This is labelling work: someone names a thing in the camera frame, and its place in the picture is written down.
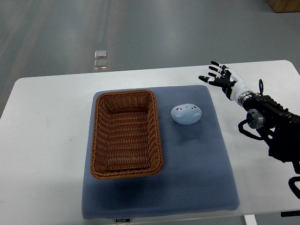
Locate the metal floor plate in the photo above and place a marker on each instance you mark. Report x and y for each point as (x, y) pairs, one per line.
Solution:
(100, 54)
(100, 64)

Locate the upper metal floor plate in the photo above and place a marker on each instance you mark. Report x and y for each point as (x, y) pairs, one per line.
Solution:
(100, 54)

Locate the brown cardboard box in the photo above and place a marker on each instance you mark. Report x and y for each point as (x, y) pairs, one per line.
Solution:
(285, 6)

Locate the blue quilted mat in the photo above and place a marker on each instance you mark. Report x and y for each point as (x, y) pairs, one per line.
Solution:
(196, 176)

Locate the lower metal floor plate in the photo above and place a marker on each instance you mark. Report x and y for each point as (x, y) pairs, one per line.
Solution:
(100, 64)

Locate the light blue plush toy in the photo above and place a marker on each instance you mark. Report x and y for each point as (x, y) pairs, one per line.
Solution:
(186, 114)

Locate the black table control panel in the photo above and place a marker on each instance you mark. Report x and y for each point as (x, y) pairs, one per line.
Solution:
(290, 213)

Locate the brown wicker basket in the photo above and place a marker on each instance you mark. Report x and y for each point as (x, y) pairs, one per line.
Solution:
(126, 140)

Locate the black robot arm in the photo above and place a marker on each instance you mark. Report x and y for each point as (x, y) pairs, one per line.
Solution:
(266, 120)

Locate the white table leg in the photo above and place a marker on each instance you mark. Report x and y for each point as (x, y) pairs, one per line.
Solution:
(250, 219)

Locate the white robotic hand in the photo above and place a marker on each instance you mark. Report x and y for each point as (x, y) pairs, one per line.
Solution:
(234, 86)

